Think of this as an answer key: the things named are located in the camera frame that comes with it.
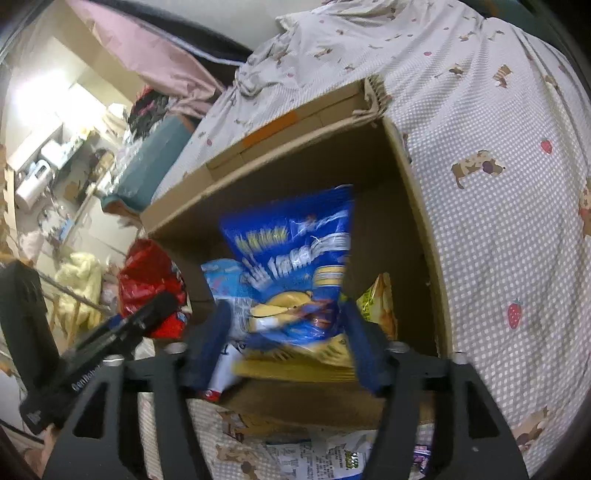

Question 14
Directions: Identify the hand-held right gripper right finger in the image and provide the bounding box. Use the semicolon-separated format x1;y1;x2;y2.
341;300;532;480

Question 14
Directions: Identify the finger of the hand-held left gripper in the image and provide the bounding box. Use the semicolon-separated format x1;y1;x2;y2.
74;292;180;361

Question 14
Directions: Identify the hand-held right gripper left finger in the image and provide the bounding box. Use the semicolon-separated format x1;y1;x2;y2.
41;300;232;480

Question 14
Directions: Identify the red snack packet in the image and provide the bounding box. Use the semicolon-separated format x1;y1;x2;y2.
117;239;188;340

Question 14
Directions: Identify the yellow chip packet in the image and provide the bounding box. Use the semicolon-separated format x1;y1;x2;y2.
358;272;399;340

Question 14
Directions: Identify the white light-blue snack packet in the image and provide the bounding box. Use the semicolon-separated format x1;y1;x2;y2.
201;258;259;344

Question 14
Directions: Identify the white printed snack packet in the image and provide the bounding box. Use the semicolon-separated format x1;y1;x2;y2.
265;431;375;480

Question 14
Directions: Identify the dark blue snack packet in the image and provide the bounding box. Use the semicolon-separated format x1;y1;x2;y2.
219;185;358;381

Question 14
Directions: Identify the brown cardboard box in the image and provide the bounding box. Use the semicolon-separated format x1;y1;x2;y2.
139;76;455;432

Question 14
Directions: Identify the pale yellow cloth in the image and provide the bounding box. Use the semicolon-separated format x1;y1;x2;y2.
54;251;102;328

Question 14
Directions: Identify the white kitchen appliance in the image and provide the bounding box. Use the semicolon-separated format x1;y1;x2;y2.
14;159;54;210

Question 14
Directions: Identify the teal cushion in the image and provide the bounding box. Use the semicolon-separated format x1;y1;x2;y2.
102;115;195;213

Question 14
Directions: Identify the pile of clothes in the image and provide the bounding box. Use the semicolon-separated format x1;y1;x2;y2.
127;85;185;134

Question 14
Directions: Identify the pink hanging cloth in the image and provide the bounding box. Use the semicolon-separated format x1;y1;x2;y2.
69;0;227;118

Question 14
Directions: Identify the black hanging garment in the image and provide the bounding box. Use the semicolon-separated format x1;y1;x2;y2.
124;0;252;65

